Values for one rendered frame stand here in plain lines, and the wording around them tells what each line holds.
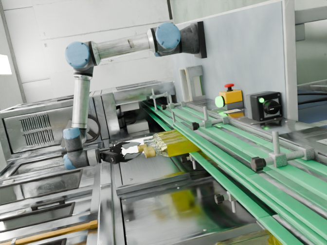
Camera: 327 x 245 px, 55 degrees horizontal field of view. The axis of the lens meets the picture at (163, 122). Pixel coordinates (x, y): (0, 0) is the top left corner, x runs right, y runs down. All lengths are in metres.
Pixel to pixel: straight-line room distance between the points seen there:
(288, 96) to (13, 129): 2.08
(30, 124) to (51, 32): 2.92
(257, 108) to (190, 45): 0.73
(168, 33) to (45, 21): 4.00
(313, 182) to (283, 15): 0.53
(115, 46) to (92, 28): 3.79
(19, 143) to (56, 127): 0.30
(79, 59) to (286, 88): 0.90
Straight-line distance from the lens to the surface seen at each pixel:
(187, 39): 1.63
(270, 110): 0.97
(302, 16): 1.06
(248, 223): 1.06
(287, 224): 0.82
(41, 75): 5.79
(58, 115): 2.53
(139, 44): 1.49
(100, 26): 5.27
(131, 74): 5.24
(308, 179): 0.62
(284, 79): 1.00
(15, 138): 2.63
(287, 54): 0.99
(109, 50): 1.49
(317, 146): 0.74
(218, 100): 1.26
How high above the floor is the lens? 1.26
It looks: 9 degrees down
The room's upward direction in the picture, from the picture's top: 101 degrees counter-clockwise
